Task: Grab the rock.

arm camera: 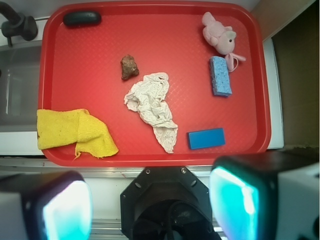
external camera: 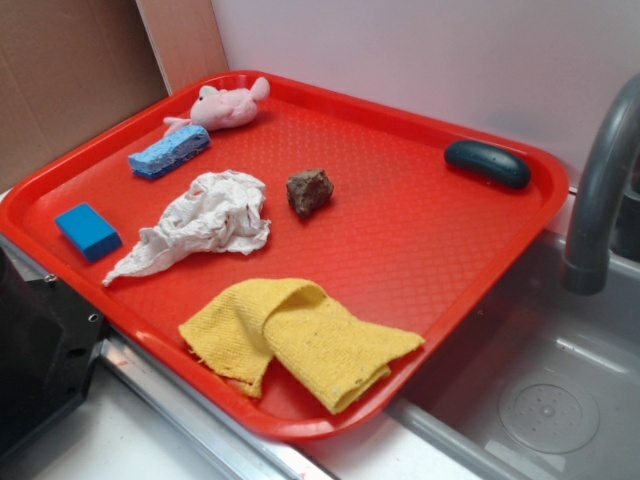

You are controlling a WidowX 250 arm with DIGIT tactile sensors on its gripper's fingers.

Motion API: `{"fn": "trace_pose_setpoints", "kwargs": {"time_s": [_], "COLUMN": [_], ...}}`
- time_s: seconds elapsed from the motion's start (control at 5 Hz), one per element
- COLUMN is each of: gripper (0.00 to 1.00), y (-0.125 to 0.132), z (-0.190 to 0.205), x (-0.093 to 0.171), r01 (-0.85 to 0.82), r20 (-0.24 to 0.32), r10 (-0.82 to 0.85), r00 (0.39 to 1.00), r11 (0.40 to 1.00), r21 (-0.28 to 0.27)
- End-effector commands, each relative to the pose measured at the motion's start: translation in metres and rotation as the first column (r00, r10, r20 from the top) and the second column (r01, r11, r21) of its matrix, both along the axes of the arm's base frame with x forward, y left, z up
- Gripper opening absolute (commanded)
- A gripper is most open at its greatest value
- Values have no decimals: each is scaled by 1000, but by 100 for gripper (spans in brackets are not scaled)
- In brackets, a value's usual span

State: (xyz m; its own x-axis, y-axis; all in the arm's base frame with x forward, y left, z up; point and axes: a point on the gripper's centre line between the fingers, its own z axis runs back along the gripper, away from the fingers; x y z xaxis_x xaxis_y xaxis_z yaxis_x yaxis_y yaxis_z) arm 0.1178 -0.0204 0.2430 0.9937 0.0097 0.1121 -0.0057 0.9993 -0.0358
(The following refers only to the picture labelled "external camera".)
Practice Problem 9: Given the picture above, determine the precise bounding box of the pink plush toy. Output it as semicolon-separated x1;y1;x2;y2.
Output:
163;77;270;136

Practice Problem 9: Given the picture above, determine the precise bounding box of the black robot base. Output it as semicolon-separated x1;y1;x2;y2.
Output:
1;253;106;460

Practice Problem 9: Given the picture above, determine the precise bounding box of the blue rectangular block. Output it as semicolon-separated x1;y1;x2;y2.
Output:
55;203;123;263

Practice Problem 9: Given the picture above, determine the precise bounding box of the blue sponge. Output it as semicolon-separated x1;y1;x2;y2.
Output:
128;125;211;179

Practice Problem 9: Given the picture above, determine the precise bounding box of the dark teal oval object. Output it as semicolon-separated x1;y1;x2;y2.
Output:
444;140;531;189

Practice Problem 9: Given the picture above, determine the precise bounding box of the grey sink basin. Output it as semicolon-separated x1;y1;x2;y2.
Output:
388;233;639;479

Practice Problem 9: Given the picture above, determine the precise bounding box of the grey faucet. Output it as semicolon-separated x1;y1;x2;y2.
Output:
561;75;639;295

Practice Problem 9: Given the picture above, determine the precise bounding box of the brown rock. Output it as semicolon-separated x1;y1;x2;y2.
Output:
286;169;334;219

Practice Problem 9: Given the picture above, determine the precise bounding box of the crumpled white paper towel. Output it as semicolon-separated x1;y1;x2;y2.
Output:
102;170;271;287

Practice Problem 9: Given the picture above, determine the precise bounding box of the yellow cloth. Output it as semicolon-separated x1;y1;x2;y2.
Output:
178;278;424;415

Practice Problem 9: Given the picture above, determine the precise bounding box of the brown cardboard panel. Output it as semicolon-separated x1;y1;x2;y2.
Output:
1;1;167;190

